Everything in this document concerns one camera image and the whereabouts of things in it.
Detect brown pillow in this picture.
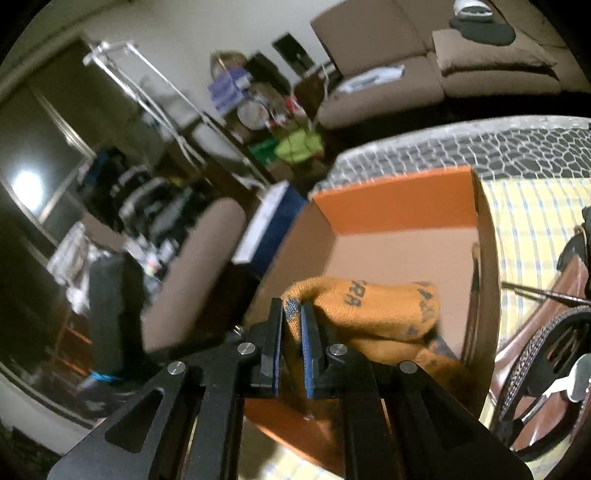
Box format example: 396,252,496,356
431,28,559,77

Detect white papers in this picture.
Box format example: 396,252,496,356
339,65,404,90

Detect white drying rack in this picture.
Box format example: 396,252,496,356
83,39,273,185

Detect round tin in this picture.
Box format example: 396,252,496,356
238,102,269,130

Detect green bag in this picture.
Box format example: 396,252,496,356
274,129,321,162

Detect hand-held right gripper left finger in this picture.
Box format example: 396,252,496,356
46,298,284,480

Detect black rhinestone headband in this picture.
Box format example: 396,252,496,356
496,307,591,457

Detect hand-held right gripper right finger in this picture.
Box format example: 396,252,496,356
300,300,532,480

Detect brown chair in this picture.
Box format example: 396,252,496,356
143,198,247,352

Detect metal hair clip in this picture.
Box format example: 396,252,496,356
540,355,591,402

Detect thin dark paint brush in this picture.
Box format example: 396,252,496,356
501,281,591,305

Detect orange grey knit cloth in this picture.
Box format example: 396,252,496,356
281,276,467,402

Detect stack of blue packets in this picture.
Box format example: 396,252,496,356
208,67,252,116

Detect white oval object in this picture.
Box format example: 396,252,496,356
455,0,495,17

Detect black flat cushion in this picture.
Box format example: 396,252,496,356
450,16,515,47

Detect orange cardboard box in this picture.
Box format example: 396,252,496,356
240,166,502,467

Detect black frame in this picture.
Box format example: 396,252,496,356
272,32,308,75

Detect blue white box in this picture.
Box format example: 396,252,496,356
233,180,308,278

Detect brown sofa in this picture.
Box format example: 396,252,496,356
309,0,573,130

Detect brown leather pad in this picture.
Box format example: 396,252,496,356
494,256,591,462

